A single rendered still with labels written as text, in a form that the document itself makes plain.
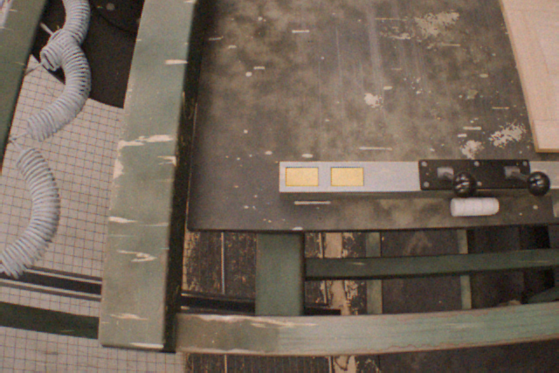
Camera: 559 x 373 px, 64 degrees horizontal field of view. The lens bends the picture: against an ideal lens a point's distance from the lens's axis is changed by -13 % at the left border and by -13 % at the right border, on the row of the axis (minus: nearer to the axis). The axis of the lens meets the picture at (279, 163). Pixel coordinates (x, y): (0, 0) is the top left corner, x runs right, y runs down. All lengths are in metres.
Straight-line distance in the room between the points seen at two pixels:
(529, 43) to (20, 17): 1.17
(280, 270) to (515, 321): 0.38
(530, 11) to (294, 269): 0.71
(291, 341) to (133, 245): 0.26
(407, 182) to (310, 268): 0.21
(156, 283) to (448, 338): 0.42
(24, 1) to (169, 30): 0.57
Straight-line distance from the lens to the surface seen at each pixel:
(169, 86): 0.81
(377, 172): 0.79
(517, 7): 1.10
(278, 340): 0.72
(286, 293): 0.81
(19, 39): 1.28
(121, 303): 0.72
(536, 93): 0.98
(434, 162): 0.81
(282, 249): 0.82
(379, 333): 0.73
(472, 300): 2.41
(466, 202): 0.82
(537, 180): 0.74
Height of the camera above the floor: 2.07
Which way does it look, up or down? 30 degrees down
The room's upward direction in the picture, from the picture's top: 76 degrees counter-clockwise
